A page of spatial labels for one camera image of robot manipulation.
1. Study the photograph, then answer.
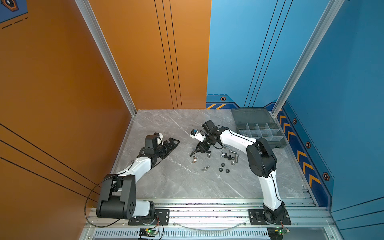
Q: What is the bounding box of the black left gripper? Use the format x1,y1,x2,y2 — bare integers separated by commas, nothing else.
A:
154,138,179,159

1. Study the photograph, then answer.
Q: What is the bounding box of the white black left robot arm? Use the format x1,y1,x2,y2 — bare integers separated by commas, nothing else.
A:
96,133,180,223

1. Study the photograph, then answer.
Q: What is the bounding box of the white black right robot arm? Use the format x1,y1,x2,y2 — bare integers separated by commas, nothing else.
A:
191,120,287,225

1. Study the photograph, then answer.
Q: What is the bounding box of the grey compartment organizer box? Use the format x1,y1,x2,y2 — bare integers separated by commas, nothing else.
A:
232,108,287,149

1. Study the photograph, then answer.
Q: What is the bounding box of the left green circuit board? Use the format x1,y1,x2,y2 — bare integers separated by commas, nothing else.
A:
139,229,159,239

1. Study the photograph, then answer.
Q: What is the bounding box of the green circuit board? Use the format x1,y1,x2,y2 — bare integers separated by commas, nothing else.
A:
139,229,159,239
267,228,291,240

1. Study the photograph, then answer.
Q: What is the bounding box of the right green circuit board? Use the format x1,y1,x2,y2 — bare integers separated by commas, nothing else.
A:
267,228,291,240

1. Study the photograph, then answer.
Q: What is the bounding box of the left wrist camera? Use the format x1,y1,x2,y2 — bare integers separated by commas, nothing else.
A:
154,133,163,143

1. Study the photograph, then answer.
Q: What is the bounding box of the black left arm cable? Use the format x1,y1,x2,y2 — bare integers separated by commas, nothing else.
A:
84,158,136,228

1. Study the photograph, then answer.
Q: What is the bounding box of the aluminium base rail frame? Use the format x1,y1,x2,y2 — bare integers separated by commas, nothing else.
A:
80,195,342,240

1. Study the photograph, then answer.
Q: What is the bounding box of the aluminium left corner post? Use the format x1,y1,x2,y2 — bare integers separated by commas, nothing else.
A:
75,0,137,117

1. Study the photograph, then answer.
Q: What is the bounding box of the aluminium corner post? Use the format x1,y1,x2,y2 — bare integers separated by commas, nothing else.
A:
271,0,345,117
75,0,137,117

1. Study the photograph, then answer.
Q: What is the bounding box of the aluminium right corner post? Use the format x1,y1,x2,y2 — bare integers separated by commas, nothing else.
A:
271,0,345,117

